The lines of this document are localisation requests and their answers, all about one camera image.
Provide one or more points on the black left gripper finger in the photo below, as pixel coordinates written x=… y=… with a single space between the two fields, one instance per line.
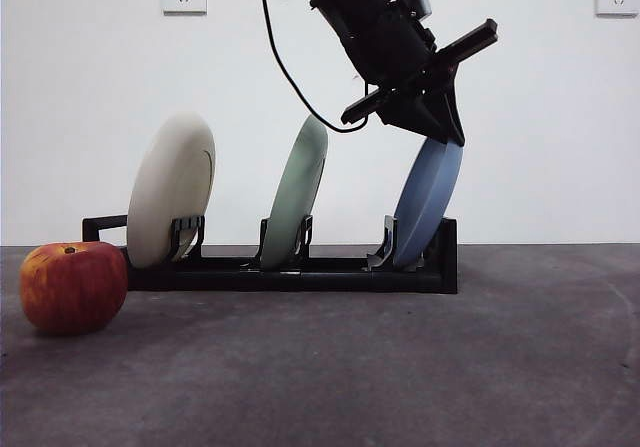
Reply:
x=450 y=112
x=412 y=117

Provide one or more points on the blue plate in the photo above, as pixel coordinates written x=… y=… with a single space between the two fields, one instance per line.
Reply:
x=425 y=202

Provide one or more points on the red yellow apple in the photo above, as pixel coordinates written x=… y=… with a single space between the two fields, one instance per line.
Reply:
x=72 y=292

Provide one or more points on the pale green plate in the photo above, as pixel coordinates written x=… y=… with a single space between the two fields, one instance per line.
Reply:
x=295 y=192

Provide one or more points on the black plate rack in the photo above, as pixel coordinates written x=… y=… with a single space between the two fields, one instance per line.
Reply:
x=345 y=282

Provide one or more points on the cream white plate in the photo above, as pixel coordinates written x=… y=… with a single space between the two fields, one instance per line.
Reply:
x=165 y=192

